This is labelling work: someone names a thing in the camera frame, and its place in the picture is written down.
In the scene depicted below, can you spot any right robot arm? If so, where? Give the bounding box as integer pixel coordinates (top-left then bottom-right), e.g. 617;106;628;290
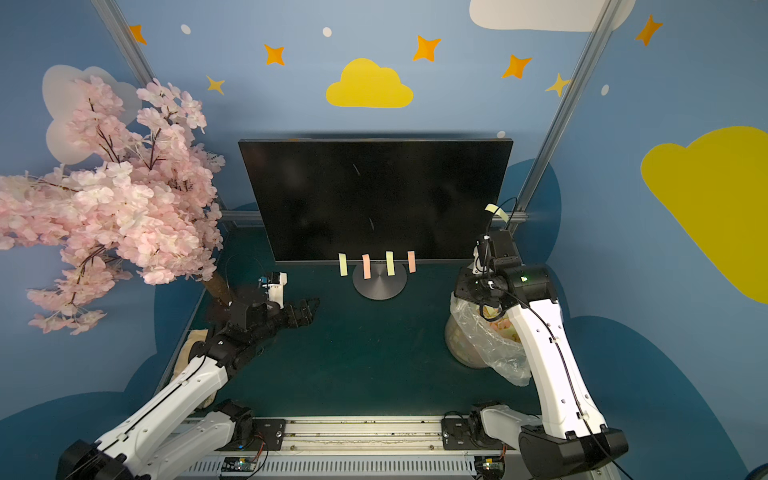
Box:
450;230;629;479

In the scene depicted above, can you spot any round grey monitor stand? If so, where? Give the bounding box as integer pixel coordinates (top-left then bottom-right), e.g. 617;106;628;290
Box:
352;262;408;301

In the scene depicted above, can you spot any small circuit board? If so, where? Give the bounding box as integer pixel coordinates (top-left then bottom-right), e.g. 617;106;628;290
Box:
220;457;258;475
473;456;505;480

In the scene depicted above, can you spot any pink sticky note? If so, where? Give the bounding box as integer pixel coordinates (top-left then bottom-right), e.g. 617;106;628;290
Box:
362;254;372;280
407;250;417;273

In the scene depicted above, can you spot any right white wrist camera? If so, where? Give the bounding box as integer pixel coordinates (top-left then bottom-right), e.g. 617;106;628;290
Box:
472;234;490;276

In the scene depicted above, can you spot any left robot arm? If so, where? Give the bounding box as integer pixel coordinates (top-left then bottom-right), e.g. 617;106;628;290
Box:
56;298;320;479

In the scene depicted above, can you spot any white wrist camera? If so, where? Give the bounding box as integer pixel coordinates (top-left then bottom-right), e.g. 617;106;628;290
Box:
259;272;288;309
472;234;490;276

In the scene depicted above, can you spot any pink cherry blossom tree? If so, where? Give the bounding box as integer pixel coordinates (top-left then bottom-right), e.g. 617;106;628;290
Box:
1;76;225;335

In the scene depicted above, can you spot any aluminium mounting rail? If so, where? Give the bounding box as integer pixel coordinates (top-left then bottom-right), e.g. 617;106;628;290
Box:
98;415;622;480

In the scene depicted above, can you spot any black computer monitor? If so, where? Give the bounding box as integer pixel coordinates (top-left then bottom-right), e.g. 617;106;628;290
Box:
239;138;513;263

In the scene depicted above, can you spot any right aluminium frame post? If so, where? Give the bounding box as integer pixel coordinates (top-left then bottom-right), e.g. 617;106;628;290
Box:
514;0;635;213

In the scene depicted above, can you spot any brown tree trunk base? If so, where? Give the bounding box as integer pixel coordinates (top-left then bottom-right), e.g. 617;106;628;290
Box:
203;272;242;325

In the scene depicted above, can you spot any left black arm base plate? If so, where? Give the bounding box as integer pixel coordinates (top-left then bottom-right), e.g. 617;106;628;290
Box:
220;418;287;452

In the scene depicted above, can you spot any left aluminium frame post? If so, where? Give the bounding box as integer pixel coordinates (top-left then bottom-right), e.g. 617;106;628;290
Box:
91;0;155;87

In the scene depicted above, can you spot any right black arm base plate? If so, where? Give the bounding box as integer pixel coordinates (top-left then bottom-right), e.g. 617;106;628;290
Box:
440;413;520;451

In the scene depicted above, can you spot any green sticky note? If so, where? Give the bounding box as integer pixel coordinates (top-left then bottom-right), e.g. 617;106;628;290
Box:
385;251;396;276
338;253;348;277

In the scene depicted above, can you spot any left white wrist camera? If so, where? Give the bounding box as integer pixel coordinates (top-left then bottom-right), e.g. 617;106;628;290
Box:
259;272;288;309

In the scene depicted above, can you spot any right small circuit board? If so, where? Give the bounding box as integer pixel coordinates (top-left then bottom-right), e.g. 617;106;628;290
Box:
473;456;505;480

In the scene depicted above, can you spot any left small circuit board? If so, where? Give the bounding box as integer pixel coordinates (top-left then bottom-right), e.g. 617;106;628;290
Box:
220;457;258;475

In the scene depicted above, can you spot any green sticky note monitor edge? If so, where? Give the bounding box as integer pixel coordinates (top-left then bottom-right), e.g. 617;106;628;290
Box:
485;203;509;222

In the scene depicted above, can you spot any bin with clear plastic bag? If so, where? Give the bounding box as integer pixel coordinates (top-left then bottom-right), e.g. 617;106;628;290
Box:
444;295;532;387

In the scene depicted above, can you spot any aluminium frame post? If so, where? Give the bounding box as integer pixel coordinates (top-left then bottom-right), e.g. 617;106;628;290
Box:
514;0;635;213
91;0;155;87

